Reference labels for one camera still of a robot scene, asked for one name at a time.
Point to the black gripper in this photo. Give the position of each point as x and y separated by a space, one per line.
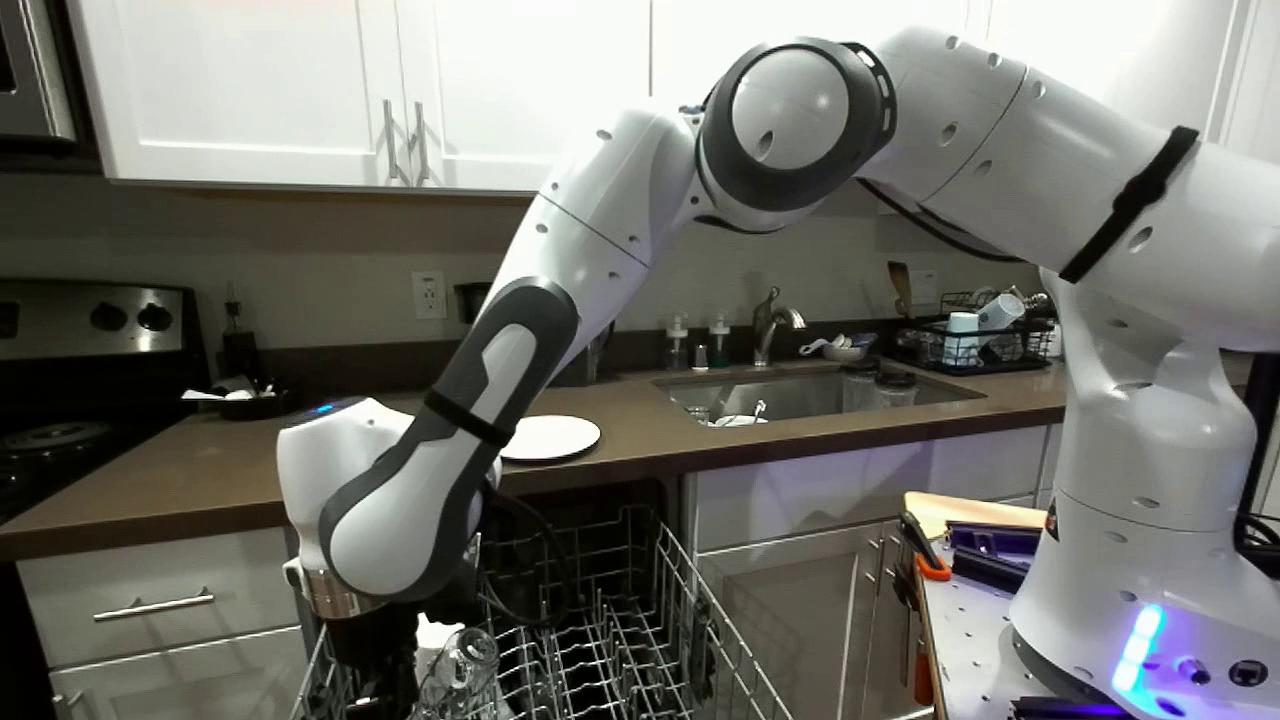
369 667

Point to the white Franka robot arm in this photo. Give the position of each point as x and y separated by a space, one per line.
1174 401

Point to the white plate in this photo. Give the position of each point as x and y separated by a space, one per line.
562 436

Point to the clear glass cup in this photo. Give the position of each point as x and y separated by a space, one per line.
454 658

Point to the small spoon rest dish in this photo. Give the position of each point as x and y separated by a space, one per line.
235 396

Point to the dark glass bottle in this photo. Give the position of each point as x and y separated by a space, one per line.
238 347

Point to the black electric stove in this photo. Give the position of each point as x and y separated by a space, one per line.
83 384

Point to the small soap bottle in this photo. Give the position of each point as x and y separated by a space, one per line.
722 343
679 343

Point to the steel kitchen sink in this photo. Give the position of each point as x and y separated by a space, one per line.
801 393

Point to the chrome faucet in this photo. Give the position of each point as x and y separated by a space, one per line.
768 327

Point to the white upper cabinet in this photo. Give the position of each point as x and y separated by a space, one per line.
266 82

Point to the robot mounting table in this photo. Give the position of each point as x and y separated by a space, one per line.
975 642

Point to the wooden board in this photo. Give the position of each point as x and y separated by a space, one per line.
975 510

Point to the black clamp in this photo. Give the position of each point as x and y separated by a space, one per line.
994 548

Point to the black dish drying rack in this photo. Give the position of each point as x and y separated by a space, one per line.
975 343

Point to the over-range microwave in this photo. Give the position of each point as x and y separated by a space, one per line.
31 64

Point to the white wall outlet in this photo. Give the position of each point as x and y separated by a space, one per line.
428 292

